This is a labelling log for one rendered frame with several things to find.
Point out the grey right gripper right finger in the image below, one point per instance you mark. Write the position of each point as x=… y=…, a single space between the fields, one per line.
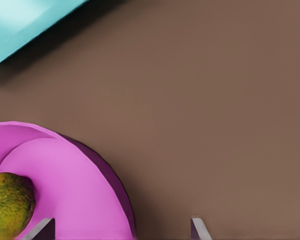
x=198 y=230

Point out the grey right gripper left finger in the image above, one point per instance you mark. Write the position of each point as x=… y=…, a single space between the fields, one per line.
x=43 y=230

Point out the pink round plate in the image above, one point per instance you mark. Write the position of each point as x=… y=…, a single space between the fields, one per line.
x=72 y=180

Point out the light blue tray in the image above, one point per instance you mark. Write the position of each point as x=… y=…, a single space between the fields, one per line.
x=20 y=22

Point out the green-orange mottled orange fruit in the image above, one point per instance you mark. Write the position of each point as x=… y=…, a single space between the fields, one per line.
x=7 y=202

